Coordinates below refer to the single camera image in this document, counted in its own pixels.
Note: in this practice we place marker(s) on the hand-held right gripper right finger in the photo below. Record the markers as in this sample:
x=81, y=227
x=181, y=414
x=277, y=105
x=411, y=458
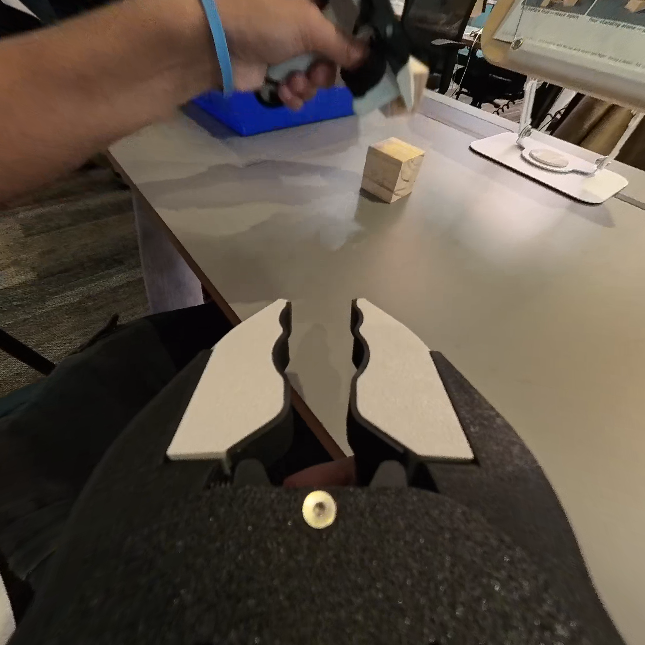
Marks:
x=403, y=398

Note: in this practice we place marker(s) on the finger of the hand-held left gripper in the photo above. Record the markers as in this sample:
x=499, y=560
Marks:
x=375, y=98

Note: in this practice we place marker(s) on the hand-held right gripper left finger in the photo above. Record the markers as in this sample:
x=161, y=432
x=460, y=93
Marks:
x=237, y=398

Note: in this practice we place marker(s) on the wooden cube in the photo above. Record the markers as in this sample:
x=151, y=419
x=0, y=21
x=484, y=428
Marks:
x=388, y=171
x=418, y=80

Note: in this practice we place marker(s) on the person's left forearm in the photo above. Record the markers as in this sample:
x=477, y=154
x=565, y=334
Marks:
x=101, y=85

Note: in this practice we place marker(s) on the person's left hand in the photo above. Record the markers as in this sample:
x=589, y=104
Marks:
x=272, y=35

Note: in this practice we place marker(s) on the black office chair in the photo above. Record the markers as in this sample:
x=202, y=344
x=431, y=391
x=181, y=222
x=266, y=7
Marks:
x=438, y=20

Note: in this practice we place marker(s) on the blue plastic tray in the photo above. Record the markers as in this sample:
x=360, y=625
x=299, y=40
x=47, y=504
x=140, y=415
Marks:
x=282, y=118

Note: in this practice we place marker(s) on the grey table leg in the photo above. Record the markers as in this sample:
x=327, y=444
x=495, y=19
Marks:
x=166, y=262

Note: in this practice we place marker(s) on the person's dark trouser leg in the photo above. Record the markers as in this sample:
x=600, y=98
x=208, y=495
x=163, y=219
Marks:
x=75, y=403

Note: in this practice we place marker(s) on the sign stand with white base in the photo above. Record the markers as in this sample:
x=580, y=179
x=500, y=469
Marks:
x=594, y=186

